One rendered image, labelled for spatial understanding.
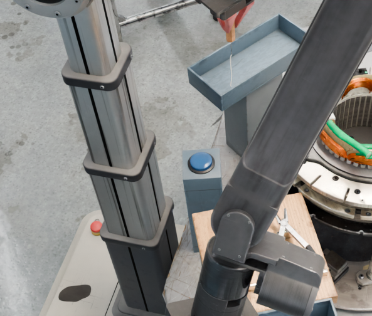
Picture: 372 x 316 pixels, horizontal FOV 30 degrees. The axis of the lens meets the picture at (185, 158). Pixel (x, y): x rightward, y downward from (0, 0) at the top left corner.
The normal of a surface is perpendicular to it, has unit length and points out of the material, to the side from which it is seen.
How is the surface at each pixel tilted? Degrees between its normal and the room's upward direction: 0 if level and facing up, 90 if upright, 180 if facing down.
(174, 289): 0
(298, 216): 0
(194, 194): 90
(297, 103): 62
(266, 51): 0
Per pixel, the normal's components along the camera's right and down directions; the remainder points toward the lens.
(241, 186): -0.33, 0.37
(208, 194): 0.01, 0.77
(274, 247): 0.19, -0.87
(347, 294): -0.09, -0.63
